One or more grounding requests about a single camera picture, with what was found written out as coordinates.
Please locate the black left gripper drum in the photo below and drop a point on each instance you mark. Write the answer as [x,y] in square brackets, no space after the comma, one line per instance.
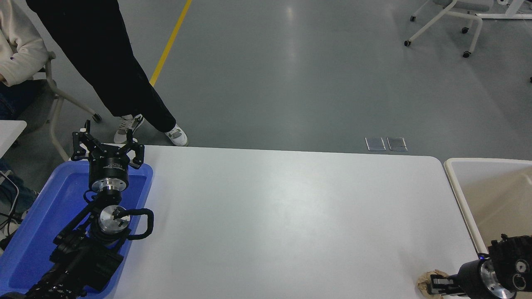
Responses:
[109,166]

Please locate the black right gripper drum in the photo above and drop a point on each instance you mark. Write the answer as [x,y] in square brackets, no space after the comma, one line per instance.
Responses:
[471,280]

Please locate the tan paper ball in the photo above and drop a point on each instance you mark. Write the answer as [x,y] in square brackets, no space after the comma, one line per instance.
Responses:
[424,282]

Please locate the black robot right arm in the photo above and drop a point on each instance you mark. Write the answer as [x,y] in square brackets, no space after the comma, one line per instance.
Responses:
[511,257]

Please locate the blue plastic tray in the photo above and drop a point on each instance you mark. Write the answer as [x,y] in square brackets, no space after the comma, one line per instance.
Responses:
[50,203]

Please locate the small white side table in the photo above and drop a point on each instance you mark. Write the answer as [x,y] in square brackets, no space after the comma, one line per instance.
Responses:
[9,133]

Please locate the large pale bin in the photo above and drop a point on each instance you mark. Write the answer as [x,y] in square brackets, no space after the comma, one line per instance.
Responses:
[498,195]

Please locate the standing person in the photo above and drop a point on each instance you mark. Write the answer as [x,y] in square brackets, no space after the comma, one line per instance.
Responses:
[104,54]

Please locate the seated person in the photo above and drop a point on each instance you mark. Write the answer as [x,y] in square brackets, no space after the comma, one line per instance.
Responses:
[20,45]

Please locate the metal floor plate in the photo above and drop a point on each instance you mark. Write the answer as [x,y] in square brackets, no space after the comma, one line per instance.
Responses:
[375,143]
[397,143]

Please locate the white wheeled chair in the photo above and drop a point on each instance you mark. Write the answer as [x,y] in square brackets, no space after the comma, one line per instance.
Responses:
[465,5]

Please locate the grey chair white frame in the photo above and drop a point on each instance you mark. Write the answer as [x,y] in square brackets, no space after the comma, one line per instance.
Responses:
[53,85]

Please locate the white desk frame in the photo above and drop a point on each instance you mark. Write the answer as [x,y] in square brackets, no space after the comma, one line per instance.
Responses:
[503,15]

